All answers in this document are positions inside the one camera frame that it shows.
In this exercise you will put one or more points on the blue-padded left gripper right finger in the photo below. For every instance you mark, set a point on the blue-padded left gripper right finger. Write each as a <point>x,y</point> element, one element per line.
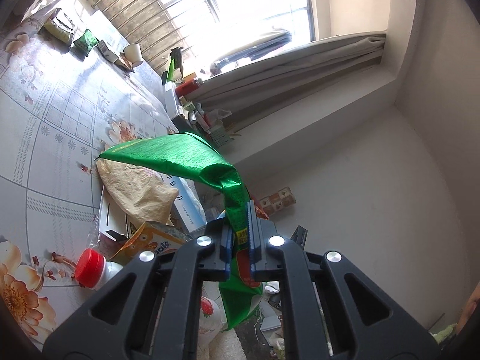
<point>330,308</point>

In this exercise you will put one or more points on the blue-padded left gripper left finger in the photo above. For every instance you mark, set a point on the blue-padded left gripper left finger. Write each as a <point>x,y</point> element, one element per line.
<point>151,308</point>

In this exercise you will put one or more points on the green woven plastic bag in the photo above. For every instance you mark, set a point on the green woven plastic bag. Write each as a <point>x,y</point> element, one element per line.
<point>188,156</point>

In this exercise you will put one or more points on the orange snack box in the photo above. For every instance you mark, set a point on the orange snack box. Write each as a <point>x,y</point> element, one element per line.
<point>151,236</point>

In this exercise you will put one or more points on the white bottle red cap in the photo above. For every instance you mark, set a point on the white bottle red cap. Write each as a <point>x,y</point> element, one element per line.
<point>93,270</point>

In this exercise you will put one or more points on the blue white box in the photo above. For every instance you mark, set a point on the blue white box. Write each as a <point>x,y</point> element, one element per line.
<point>187,213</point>

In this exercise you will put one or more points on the crumpled tan paper bag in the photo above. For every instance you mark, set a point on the crumpled tan paper bag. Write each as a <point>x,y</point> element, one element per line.
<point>138,191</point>

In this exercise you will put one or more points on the patterned rolled mat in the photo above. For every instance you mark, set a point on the patterned rolled mat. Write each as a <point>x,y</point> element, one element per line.
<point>278,201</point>

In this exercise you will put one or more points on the dark grey cabinet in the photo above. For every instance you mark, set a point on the dark grey cabinet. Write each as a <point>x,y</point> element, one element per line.
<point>184,126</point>

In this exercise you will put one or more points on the green plastic basket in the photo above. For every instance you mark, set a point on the green plastic basket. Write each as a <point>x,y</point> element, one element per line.
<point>219,136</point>

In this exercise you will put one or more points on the red canister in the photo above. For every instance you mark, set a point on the red canister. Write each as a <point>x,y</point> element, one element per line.
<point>188,86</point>

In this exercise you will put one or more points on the grey curtain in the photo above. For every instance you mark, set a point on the grey curtain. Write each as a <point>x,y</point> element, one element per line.
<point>257,90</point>

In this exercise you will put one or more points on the white paper cup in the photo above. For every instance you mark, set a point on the white paper cup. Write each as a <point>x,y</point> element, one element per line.
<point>133,54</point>

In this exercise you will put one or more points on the green snack packet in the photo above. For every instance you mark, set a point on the green snack packet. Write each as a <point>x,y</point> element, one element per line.
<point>86,42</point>

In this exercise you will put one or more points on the yellow-green snack packet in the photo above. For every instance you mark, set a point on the yellow-green snack packet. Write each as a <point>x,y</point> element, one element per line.
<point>60,26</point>

